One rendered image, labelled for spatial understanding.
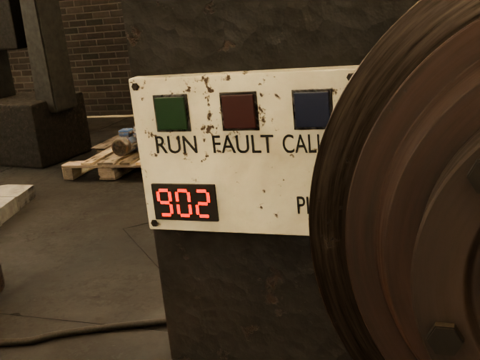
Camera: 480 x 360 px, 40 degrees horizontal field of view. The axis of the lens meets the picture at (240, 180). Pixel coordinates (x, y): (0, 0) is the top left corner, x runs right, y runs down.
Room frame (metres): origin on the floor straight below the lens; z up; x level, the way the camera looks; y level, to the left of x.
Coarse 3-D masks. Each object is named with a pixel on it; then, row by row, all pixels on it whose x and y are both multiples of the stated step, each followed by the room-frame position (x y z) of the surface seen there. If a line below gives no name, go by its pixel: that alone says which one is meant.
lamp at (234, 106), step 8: (224, 96) 0.70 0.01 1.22; (232, 96) 0.70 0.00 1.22; (240, 96) 0.69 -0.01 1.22; (248, 96) 0.69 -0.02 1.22; (224, 104) 0.70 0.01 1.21; (232, 104) 0.70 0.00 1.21; (240, 104) 0.69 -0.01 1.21; (248, 104) 0.69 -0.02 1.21; (224, 112) 0.70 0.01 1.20; (232, 112) 0.70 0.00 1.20; (240, 112) 0.69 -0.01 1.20; (248, 112) 0.69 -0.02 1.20; (224, 120) 0.70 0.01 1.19; (232, 120) 0.70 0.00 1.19; (240, 120) 0.69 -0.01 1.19; (248, 120) 0.69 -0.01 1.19; (224, 128) 0.70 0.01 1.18; (232, 128) 0.70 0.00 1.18; (240, 128) 0.69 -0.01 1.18; (248, 128) 0.69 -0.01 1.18
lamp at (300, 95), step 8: (296, 96) 0.67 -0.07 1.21; (304, 96) 0.67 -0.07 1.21; (312, 96) 0.66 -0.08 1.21; (320, 96) 0.66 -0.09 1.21; (328, 96) 0.66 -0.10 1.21; (296, 104) 0.67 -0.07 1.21; (304, 104) 0.67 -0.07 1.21; (312, 104) 0.66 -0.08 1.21; (320, 104) 0.66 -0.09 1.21; (328, 104) 0.66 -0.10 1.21; (296, 112) 0.67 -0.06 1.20; (304, 112) 0.67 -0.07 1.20; (312, 112) 0.66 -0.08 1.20; (320, 112) 0.66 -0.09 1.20; (328, 112) 0.66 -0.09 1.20; (296, 120) 0.67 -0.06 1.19; (304, 120) 0.67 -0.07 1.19; (312, 120) 0.66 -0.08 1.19; (320, 120) 0.66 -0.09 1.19; (328, 120) 0.66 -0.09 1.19
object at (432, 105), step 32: (448, 64) 0.48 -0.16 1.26; (416, 96) 0.48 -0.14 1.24; (448, 96) 0.47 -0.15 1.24; (384, 128) 0.49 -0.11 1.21; (416, 128) 0.48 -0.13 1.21; (448, 128) 0.46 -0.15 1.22; (384, 160) 0.49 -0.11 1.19; (416, 160) 0.47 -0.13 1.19; (448, 160) 0.46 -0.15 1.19; (352, 192) 0.50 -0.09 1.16; (384, 192) 0.49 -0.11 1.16; (416, 192) 0.47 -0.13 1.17; (352, 224) 0.50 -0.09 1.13; (384, 224) 0.48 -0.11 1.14; (416, 224) 0.47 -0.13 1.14; (352, 256) 0.50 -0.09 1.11; (384, 256) 0.48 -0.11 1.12; (352, 288) 0.51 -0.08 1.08; (384, 288) 0.49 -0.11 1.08; (384, 320) 0.50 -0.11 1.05; (384, 352) 0.50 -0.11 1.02; (416, 352) 0.47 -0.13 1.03
